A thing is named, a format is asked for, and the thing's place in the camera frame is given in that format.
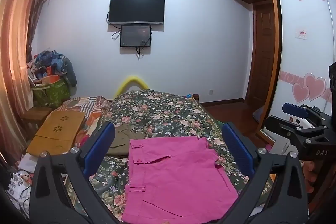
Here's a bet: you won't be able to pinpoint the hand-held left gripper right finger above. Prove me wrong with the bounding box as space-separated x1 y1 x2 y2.
210 122 309 224

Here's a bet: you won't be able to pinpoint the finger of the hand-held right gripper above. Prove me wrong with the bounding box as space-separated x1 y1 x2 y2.
282 103 315 120
264 115 306 141

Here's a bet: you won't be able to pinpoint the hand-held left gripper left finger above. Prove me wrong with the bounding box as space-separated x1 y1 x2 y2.
28 121 124 224

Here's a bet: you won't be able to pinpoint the pink pants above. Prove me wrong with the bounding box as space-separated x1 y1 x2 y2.
121 137 239 223

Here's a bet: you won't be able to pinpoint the khaki pants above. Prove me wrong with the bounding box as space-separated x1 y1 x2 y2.
105 123 146 157

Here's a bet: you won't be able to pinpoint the person's right hand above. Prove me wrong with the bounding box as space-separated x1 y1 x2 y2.
302 159 319 194

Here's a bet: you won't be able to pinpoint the white container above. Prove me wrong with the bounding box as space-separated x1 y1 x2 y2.
273 135 300 159

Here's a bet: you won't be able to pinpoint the striped orange blanket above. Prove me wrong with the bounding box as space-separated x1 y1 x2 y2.
52 96 116 151

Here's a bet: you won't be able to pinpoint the wooden lap table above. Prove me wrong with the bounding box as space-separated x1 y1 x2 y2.
26 111 87 156

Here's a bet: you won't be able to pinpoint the brown wooden door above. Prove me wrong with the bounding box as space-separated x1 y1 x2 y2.
245 1 275 104

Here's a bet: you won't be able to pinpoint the dark floral blanket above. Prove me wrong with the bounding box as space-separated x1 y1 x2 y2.
71 90 276 224

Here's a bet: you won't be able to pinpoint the green patterned bag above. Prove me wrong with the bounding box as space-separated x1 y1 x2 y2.
32 77 71 108

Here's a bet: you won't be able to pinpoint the yellow foam tube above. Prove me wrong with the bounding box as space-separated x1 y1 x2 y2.
113 75 150 101

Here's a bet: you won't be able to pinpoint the wooden stool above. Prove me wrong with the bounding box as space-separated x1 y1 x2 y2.
21 107 53 126

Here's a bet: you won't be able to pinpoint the white power strip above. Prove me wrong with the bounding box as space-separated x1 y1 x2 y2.
8 173 30 194

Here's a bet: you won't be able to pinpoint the wooden wardrobe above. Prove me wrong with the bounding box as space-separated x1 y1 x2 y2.
223 0 336 153

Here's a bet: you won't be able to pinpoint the pile of clothes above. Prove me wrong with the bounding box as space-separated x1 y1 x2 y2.
26 50 77 88

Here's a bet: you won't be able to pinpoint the striped pink curtain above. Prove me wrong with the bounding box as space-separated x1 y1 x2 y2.
0 0 53 161

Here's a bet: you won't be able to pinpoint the small black wall monitor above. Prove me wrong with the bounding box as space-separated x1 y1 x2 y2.
120 25 152 48

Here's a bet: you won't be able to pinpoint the black wall television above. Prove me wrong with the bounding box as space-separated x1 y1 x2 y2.
108 0 165 25

